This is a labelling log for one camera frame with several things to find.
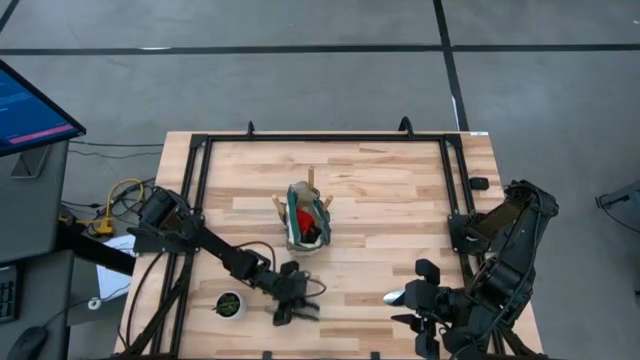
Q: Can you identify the black floor cable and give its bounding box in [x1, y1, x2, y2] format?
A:
[67, 139, 165, 157]

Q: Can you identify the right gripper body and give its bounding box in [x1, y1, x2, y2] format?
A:
[403, 281, 460, 326]

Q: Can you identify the black support beam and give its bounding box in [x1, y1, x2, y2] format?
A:
[54, 224, 137, 277]

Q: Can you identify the gray workstation desk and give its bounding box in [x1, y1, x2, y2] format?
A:
[0, 139, 76, 360]

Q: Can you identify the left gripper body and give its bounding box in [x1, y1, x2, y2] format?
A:
[259, 259, 312, 307]

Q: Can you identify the yellow power cable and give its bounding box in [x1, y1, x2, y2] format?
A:
[74, 178, 146, 237]

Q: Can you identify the green plant in white pot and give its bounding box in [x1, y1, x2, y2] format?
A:
[213, 289, 247, 321]

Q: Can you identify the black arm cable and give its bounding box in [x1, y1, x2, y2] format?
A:
[234, 240, 277, 274]

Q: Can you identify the red and black gardening glove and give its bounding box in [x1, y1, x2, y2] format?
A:
[295, 207, 324, 245]

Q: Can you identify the white paper sheet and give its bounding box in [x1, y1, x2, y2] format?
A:
[94, 233, 137, 301]

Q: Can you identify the black computer mouse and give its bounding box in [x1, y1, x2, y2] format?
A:
[5, 325, 49, 360]

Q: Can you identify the black keyboard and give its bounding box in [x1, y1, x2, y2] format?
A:
[0, 264, 21, 324]

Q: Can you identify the blue screen monitor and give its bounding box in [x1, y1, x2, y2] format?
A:
[0, 58, 87, 159]

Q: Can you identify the cream and green gardening bag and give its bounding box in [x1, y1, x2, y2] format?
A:
[284, 180, 333, 253]

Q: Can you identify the black metal table frame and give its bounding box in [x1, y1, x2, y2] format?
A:
[119, 115, 546, 360]

